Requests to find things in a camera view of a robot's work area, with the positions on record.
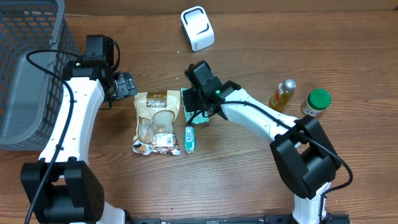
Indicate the yellow liquid bottle silver cap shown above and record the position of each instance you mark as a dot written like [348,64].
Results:
[282,95]

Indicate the teal wet wipes pack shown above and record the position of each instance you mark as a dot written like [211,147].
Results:
[199,119]

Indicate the dark grey plastic basket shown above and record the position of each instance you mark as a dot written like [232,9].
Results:
[32,32]

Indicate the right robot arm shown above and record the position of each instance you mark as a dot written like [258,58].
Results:
[304,156]

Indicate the green lid labelled jar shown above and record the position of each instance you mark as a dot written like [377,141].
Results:
[316,102]

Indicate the teal tissue pack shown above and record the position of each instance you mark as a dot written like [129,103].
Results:
[190,140]

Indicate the white barcode scanner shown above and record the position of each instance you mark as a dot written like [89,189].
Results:
[197,28]

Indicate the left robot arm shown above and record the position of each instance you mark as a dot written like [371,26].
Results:
[60,186]

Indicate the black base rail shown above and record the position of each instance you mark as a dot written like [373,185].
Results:
[217,221]

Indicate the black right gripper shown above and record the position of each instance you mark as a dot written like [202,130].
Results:
[189,99]

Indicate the brown snack bag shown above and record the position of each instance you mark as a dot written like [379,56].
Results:
[156,112]

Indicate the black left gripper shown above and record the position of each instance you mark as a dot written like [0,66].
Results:
[127,86]

